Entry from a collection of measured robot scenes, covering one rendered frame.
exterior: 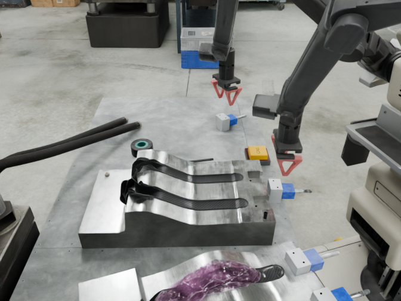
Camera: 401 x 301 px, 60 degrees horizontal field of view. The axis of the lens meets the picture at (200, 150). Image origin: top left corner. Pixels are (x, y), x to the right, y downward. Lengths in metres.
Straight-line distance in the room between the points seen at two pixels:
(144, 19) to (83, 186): 3.73
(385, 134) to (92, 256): 0.83
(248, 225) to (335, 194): 1.58
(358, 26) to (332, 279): 1.26
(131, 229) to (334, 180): 1.86
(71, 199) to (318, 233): 1.46
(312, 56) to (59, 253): 0.77
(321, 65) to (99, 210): 0.67
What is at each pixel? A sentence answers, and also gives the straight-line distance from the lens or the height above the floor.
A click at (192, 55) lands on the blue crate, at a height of 0.16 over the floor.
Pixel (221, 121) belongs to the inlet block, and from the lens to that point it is 1.37.
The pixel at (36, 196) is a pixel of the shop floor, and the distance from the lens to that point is 2.51.
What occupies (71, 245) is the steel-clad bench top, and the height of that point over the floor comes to 0.80.
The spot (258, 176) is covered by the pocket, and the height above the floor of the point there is 0.87.
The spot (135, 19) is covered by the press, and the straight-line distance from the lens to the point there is 4.76.
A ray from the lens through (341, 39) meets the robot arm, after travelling 0.52.
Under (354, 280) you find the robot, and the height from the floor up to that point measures 0.28.
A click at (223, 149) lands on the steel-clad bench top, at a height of 0.80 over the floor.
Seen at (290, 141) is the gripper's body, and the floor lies 1.03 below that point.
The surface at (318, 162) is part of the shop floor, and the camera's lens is 2.70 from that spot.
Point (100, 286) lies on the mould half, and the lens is 0.78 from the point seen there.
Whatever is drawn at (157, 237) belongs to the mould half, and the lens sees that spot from 0.93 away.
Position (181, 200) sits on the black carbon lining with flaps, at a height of 0.89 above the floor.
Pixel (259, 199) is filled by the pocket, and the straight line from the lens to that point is 0.98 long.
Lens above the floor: 1.54
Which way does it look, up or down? 35 degrees down
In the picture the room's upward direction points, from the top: straight up
